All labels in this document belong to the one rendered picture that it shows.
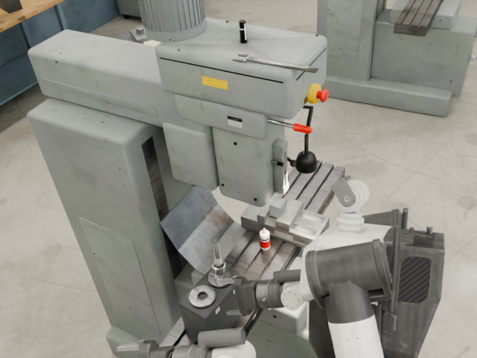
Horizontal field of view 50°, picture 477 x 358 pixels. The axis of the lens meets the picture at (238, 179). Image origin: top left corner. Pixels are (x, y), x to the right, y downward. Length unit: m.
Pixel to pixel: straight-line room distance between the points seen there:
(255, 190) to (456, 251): 2.08
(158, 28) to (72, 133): 0.57
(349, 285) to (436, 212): 2.86
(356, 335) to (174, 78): 0.97
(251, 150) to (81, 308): 2.03
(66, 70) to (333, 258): 1.33
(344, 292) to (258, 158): 0.76
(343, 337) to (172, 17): 1.03
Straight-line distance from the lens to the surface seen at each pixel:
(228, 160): 1.72
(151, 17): 1.62
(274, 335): 2.23
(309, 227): 2.13
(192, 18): 1.62
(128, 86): 1.81
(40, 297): 3.56
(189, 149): 1.77
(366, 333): 1.01
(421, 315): 1.16
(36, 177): 4.55
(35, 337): 3.38
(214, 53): 1.52
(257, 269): 2.08
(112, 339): 2.95
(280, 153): 1.70
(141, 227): 2.06
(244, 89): 1.48
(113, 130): 1.87
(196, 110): 1.64
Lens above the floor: 2.54
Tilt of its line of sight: 39 degrees down
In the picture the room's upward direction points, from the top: 6 degrees counter-clockwise
